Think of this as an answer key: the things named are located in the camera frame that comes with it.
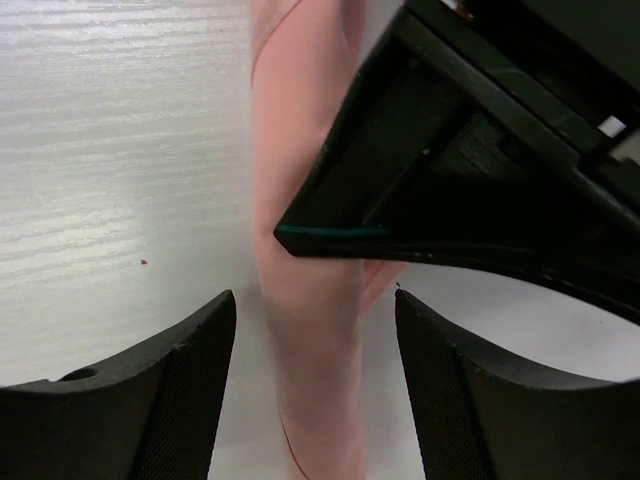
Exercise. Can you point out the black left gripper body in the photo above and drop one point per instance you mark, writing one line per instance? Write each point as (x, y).
(555, 97)

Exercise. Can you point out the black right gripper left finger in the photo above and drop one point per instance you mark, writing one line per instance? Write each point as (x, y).
(149, 412)

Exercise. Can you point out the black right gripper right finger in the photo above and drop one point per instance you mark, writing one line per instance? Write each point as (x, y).
(483, 412)

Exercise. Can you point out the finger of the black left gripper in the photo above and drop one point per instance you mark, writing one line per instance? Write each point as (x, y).
(357, 201)

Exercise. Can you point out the pink cloth napkin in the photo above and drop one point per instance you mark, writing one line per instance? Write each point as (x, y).
(305, 55)

